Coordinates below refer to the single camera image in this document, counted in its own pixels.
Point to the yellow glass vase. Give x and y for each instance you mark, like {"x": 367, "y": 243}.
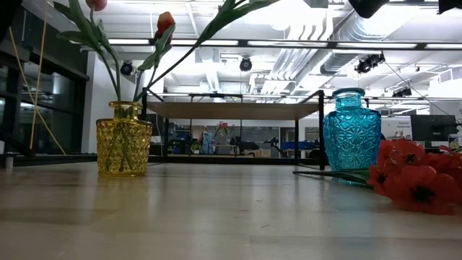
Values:
{"x": 124, "y": 144}

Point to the person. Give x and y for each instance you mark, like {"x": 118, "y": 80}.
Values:
{"x": 207, "y": 142}

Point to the silver ventilation duct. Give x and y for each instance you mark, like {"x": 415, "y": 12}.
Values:
{"x": 335, "y": 63}
{"x": 361, "y": 27}

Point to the red artificial tulip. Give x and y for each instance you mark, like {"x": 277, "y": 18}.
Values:
{"x": 74, "y": 36}

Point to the large red flower bunch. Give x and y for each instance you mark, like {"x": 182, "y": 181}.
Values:
{"x": 422, "y": 191}

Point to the grey metal post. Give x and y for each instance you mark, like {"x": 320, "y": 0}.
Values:
{"x": 9, "y": 162}

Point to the pink potted flower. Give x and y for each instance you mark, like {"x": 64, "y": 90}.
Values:
{"x": 223, "y": 126}

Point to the wooden shelf with black frame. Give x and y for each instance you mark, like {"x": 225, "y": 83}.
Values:
{"x": 234, "y": 111}

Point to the black ceiling camera rig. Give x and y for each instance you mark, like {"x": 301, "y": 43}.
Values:
{"x": 368, "y": 63}

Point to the black ceiling camera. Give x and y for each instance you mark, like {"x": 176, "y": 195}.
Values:
{"x": 126, "y": 68}
{"x": 245, "y": 64}
{"x": 401, "y": 92}

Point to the black monitor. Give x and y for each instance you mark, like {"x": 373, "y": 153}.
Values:
{"x": 433, "y": 126}

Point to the black ceiling light rail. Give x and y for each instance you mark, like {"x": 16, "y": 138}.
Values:
{"x": 288, "y": 43}

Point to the white wall sign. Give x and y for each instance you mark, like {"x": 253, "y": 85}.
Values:
{"x": 395, "y": 126}

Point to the yellow artificial tulip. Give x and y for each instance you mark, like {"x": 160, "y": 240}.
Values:
{"x": 223, "y": 16}

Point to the orange artificial tulip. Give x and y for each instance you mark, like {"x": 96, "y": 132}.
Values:
{"x": 166, "y": 21}

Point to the blue glass vase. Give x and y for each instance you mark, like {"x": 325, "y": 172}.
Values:
{"x": 352, "y": 133}

